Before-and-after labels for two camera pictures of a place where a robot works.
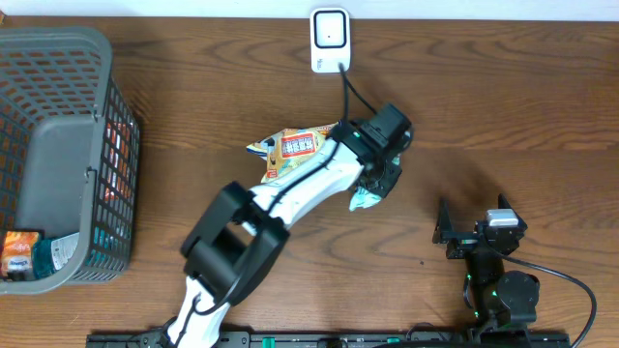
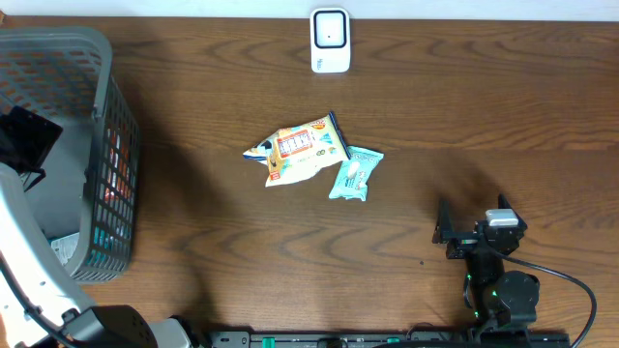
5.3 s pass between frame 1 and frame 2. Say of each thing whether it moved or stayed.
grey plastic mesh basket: stayed
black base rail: stayed
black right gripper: stayed
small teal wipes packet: moved
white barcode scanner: stayed
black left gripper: moved
